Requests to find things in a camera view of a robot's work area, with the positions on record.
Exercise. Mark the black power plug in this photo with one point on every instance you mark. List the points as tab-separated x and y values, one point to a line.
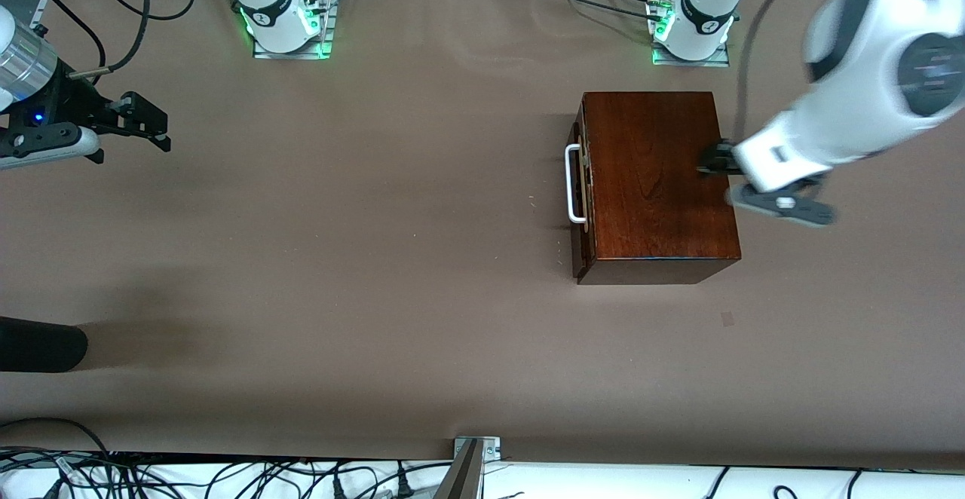
339	488
404	488

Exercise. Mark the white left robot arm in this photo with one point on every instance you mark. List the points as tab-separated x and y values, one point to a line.
852	99

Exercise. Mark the black cylinder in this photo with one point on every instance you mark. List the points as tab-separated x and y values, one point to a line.
38	344

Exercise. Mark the dark brown wooden cabinet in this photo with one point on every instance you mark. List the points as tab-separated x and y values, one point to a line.
656	182

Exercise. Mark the silver metal bracket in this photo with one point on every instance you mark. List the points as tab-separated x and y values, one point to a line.
490	446

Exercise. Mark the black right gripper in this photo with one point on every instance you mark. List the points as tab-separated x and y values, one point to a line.
71	102

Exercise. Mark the grey aluminium profile bar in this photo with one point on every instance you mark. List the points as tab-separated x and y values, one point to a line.
461	476

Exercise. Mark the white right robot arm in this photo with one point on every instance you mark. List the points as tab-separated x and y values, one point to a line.
264	1

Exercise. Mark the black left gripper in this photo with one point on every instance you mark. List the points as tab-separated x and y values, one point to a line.
717	158

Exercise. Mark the brown paper table cover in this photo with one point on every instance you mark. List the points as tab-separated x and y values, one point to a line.
377	258

